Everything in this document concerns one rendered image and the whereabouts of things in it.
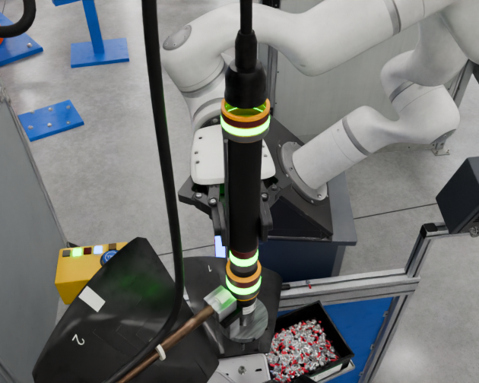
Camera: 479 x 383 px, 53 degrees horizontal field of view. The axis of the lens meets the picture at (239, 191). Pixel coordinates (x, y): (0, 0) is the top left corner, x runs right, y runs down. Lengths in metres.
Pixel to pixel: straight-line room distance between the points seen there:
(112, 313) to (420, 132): 0.81
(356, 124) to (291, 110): 1.50
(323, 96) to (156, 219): 1.14
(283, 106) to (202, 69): 2.05
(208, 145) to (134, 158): 2.47
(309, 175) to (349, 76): 1.45
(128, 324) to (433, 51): 0.72
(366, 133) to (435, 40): 0.34
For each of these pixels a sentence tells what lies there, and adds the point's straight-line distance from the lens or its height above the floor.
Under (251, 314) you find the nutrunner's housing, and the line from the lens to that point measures 0.66.
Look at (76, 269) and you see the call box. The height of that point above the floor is 1.07.
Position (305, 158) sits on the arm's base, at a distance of 1.30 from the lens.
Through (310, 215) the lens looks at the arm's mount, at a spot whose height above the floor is 1.03.
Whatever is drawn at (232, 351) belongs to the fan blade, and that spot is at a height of 1.19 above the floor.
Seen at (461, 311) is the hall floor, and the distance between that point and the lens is 2.51.
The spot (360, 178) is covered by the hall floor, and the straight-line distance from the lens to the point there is 2.94.
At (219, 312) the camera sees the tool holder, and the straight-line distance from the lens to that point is 0.60.
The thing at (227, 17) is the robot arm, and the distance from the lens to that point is 0.65.
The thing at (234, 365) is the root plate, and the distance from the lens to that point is 0.86.
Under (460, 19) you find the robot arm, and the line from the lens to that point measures 0.81.
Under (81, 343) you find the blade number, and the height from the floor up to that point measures 1.41.
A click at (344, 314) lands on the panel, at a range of 1.52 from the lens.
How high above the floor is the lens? 1.97
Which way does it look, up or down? 45 degrees down
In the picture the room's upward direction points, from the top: straight up
